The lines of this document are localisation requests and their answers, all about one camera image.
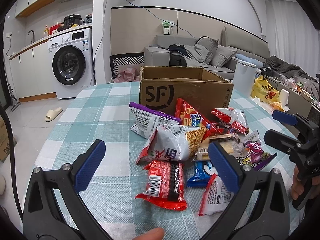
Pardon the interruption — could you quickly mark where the purple yellow candy bag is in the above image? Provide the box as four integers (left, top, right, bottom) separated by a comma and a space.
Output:
235, 130, 278, 171

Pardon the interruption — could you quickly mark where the beige wafer packet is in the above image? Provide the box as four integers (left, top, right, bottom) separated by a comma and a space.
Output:
194, 133, 245, 162

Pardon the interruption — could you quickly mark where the red white snack bag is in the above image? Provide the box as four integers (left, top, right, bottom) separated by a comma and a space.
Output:
211, 107, 249, 134

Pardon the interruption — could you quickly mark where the white red small packet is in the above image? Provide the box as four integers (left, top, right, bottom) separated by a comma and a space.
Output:
199, 174, 234, 216

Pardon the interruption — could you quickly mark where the blue oreo cookie packet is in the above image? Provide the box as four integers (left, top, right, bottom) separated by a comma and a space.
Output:
187, 160, 218, 187

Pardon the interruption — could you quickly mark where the red crisp snack bag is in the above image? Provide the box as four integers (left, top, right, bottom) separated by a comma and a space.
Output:
175, 98, 225, 140

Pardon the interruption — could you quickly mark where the white noodle snack bag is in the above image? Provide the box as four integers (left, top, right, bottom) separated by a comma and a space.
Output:
136, 125, 210, 164

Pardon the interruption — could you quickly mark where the red black snack packet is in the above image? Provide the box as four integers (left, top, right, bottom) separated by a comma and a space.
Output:
135, 160, 187, 211

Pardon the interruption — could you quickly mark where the brown SF cardboard box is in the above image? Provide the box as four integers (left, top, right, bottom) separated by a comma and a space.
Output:
139, 66, 234, 120

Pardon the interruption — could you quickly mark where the purple white snack bag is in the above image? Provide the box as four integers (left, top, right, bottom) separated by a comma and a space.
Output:
129, 102, 181, 139

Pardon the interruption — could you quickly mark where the right hand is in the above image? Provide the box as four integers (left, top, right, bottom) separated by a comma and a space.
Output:
291, 166, 304, 200

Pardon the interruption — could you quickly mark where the left hand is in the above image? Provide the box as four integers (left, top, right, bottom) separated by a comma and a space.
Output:
133, 228, 165, 240

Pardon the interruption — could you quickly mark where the white paper roll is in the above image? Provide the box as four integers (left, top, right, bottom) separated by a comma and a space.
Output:
279, 89, 290, 107

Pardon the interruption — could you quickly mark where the yellow plastic bag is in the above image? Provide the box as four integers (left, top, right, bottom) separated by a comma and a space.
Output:
251, 75, 279, 104

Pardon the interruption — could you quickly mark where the dark jacket on counter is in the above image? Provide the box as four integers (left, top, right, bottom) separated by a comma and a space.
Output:
263, 56, 316, 81

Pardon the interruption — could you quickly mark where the white trash bin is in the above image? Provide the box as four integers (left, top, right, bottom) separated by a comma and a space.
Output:
233, 60, 257, 97

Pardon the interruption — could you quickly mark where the floor cardboard box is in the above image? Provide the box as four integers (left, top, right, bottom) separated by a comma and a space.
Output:
0, 118, 10, 162

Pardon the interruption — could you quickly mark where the grey sofa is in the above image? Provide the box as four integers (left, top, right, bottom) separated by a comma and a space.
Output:
144, 27, 270, 80

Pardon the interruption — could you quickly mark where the grey pillow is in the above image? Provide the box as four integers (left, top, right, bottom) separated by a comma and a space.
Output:
210, 45, 238, 68

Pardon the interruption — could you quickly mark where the beige slipper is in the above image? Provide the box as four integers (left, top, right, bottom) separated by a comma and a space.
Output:
45, 107, 63, 122

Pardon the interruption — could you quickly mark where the teal checked tablecloth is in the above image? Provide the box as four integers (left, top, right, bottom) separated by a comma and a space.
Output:
34, 81, 301, 240

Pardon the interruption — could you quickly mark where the pile of dark clothes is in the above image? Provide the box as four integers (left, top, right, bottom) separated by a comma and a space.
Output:
168, 44, 209, 68

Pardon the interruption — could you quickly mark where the white washing machine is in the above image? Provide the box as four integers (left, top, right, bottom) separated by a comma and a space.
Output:
48, 28, 95, 100

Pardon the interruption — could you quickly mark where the pink cloth pile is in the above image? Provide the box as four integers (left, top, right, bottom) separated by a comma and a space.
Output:
114, 67, 139, 83

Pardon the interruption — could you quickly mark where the black patterned chair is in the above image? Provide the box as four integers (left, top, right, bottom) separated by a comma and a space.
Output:
110, 52, 145, 78

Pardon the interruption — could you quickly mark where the black rice cooker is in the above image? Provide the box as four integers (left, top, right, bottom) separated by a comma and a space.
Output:
63, 14, 82, 29

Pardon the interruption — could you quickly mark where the black cable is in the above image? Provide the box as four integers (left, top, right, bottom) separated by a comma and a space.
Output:
0, 104, 25, 222

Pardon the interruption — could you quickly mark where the wall power strip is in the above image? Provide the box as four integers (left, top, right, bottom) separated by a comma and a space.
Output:
162, 20, 175, 35

